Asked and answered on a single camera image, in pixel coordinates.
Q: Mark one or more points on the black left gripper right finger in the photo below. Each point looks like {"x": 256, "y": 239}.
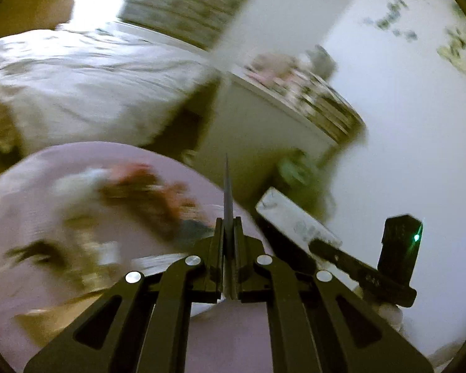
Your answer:
{"x": 316, "y": 324}

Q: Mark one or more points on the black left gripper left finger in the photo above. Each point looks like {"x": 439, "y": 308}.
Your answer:
{"x": 141, "y": 323}

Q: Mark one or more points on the black hair clip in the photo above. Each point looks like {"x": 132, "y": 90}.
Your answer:
{"x": 41, "y": 252}

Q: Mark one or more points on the white tissue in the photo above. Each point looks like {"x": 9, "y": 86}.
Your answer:
{"x": 79, "y": 194}

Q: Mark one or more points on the white green carton box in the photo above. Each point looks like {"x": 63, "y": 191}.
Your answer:
{"x": 292, "y": 221}

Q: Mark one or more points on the red snack box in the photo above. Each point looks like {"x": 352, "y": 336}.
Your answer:
{"x": 161, "y": 205}

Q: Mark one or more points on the white gloved right hand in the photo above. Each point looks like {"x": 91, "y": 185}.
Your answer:
{"x": 389, "y": 312}

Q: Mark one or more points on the purple round tablecloth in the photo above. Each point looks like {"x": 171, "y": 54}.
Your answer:
{"x": 100, "y": 249}

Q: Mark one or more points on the green air purifier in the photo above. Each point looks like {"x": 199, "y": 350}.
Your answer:
{"x": 297, "y": 177}

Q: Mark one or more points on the white dresser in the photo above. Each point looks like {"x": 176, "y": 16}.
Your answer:
{"x": 255, "y": 129}

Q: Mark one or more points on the stack of books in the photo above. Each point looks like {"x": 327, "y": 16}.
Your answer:
{"x": 302, "y": 89}

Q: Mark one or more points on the bed with white duvet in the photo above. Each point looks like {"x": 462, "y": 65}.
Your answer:
{"x": 68, "y": 85}

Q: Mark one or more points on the grey patterned window blind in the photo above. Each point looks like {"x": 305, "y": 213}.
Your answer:
{"x": 197, "y": 22}

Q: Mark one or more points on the wooden headboard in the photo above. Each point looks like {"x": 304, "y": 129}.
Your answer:
{"x": 18, "y": 16}

